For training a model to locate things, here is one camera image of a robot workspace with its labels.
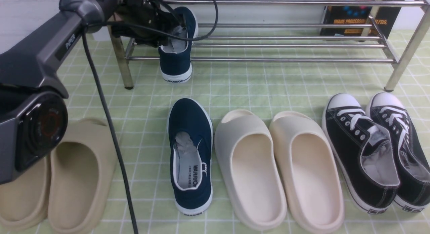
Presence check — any cream slipper left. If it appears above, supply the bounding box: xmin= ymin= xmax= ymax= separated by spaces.
xmin=214 ymin=109 xmax=287 ymax=231

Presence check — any cream slipper right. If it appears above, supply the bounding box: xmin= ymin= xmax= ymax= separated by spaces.
xmin=269 ymin=111 xmax=345 ymax=234

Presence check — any metal shoe rack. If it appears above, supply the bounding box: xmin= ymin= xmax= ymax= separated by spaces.
xmin=107 ymin=0 xmax=430 ymax=93

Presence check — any green checked tablecloth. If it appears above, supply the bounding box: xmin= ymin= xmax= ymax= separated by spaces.
xmin=58 ymin=32 xmax=430 ymax=234

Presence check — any black canvas sneaker right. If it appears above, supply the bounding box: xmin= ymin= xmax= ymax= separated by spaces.
xmin=366 ymin=92 xmax=430 ymax=213

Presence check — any black canvas sneaker left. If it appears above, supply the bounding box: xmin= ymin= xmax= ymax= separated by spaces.
xmin=321 ymin=93 xmax=400 ymax=215

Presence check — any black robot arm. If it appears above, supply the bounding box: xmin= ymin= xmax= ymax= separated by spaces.
xmin=0 ymin=0 xmax=184 ymax=184

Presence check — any tan slipper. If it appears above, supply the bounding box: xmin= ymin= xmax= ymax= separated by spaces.
xmin=0 ymin=156 xmax=51 ymax=232
xmin=48 ymin=118 xmax=117 ymax=234

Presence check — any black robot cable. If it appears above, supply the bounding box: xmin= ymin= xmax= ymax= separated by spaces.
xmin=82 ymin=0 xmax=219 ymax=234

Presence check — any tan slipper far left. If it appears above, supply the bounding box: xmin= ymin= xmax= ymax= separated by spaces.
xmin=0 ymin=156 xmax=51 ymax=232

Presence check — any navy canvas shoe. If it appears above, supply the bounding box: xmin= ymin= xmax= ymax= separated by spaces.
xmin=166 ymin=98 xmax=213 ymax=216
xmin=158 ymin=7 xmax=199 ymax=83

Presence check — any black image processing book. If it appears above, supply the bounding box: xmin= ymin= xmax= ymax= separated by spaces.
xmin=319 ymin=0 xmax=401 ymax=38

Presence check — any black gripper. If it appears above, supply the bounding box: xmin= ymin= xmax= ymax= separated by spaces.
xmin=111 ymin=0 xmax=184 ymax=48

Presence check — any cream slipper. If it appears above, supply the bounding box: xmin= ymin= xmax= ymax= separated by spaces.
xmin=269 ymin=111 xmax=345 ymax=234
xmin=214 ymin=109 xmax=287 ymax=231

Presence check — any black canvas sneaker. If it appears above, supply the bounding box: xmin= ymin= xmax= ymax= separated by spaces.
xmin=366 ymin=92 xmax=430 ymax=213
xmin=321 ymin=93 xmax=400 ymax=215

